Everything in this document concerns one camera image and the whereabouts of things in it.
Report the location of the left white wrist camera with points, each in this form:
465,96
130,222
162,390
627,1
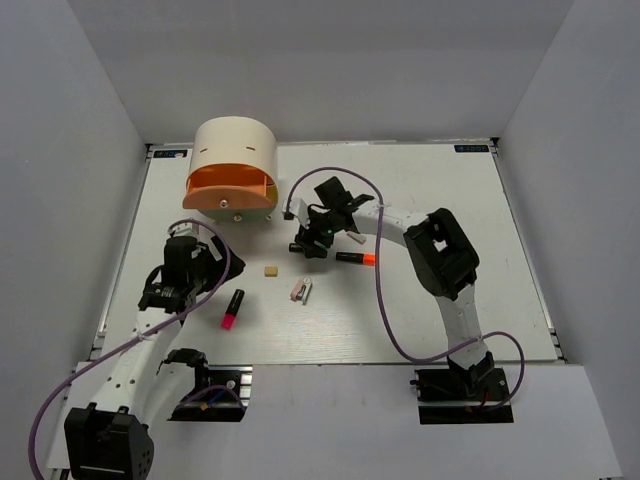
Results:
187,228

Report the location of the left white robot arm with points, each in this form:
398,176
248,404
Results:
109,438

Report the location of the grey white eraser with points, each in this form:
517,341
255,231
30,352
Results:
357,237

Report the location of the orange cap black highlighter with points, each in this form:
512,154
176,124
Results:
356,258

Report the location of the small beige eraser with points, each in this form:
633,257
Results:
271,271

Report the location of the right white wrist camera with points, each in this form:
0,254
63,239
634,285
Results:
296,209

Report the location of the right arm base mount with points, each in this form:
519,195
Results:
442,401

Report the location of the pink cap black highlighter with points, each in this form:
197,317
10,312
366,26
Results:
232,309

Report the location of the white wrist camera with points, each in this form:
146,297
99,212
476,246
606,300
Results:
187,228
296,209

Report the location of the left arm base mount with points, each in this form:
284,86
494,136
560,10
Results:
221,395

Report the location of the cream cylindrical desk organizer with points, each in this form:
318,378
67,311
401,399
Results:
236,140

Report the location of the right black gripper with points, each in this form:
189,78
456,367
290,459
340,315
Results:
311,234

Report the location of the orange organizer drawer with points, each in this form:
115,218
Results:
228,185

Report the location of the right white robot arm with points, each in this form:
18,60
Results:
443,259

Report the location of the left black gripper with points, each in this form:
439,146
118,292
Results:
219,266

